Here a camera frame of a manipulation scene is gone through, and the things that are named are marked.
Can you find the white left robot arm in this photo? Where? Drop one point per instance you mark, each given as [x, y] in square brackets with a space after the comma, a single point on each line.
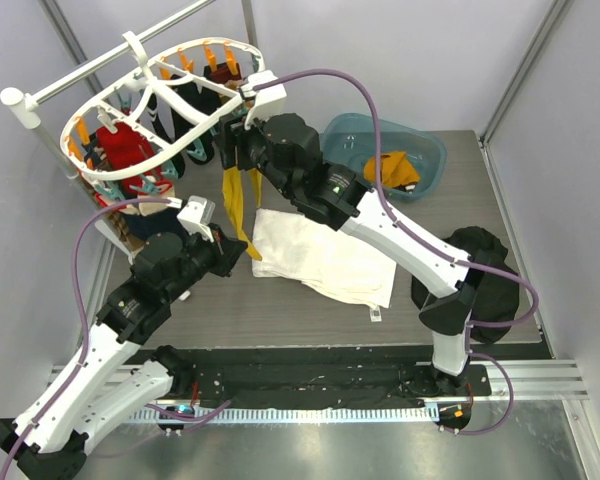
[54, 436]

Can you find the maroon tan striped sock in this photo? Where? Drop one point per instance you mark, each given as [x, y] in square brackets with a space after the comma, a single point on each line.
[225, 75]

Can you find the black crumpled cloth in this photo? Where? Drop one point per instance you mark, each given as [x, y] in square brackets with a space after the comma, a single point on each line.
[489, 300]

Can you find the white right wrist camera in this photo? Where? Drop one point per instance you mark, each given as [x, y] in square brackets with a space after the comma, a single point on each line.
[266, 101]

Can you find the black sock white stripes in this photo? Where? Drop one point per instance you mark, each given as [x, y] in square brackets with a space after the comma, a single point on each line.
[200, 151]

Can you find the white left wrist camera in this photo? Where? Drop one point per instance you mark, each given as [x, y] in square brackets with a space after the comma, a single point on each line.
[195, 215]

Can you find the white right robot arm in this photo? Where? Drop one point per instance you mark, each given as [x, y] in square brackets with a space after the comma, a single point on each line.
[286, 151]

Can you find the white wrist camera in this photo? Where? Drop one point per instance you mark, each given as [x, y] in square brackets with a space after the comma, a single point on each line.
[266, 101]
[195, 215]

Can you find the white folded towel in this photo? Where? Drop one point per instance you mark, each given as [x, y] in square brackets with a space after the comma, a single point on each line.
[331, 263]

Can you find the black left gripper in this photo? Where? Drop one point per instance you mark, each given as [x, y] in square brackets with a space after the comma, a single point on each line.
[225, 251]

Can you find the teal plastic basin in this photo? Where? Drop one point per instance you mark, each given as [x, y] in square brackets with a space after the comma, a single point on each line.
[349, 140]

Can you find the white oval clip hanger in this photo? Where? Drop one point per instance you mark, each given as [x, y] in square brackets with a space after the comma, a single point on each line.
[84, 136]

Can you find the white drying rack stand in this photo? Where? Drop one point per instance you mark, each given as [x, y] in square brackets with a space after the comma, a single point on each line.
[127, 98]

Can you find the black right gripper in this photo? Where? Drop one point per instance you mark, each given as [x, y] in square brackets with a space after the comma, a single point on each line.
[232, 145]

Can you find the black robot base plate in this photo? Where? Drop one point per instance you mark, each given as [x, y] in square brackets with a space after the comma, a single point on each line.
[326, 377]

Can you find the yellow sock striped cuff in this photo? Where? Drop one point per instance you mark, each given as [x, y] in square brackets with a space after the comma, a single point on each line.
[380, 167]

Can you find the aluminium cable duct rail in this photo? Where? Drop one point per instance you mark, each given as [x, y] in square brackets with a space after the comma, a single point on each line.
[536, 380]

